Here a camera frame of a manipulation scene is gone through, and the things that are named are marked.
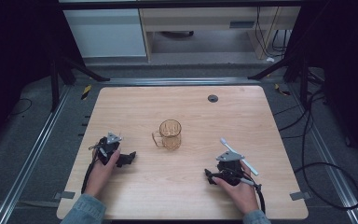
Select aluminium floor rail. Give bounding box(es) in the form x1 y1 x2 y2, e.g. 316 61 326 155
0 85 73 224
287 83 358 224
97 77 262 87

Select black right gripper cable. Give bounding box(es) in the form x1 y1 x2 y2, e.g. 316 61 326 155
240 176 267 215

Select long black floor cable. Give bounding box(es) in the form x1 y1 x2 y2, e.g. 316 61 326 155
273 88 358 211

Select white toothbrush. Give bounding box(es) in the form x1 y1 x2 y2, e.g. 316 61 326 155
219 137 259 177

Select black metal stand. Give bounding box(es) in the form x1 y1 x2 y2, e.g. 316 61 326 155
247 6 325 108
48 6 111 113

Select person's right hand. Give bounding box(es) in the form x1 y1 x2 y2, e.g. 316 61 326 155
212 160 260 216

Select yellow black tape strip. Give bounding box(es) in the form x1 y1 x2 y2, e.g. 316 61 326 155
80 84 93 101
273 83 292 97

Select person's left hand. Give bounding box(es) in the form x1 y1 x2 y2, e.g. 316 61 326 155
84 148 121 199

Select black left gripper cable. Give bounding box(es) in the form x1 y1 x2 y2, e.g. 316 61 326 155
80 143 104 194

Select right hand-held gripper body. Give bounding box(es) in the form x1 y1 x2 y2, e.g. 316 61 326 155
213 150 255 188

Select thin black floor cable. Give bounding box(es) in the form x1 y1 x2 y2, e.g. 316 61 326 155
7 97 34 119

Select white cabinet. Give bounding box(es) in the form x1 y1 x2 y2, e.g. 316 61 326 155
62 8 147 59

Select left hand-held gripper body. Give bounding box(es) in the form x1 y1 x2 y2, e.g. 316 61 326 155
96 132 129 168

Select grey table corner bracket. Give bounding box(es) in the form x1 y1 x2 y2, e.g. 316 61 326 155
289 190 311 202
53 190 76 201

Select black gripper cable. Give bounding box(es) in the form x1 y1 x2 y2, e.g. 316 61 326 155
240 176 267 215
80 143 104 194

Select black hanging cables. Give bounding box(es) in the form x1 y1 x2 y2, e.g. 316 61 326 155
255 6 293 60

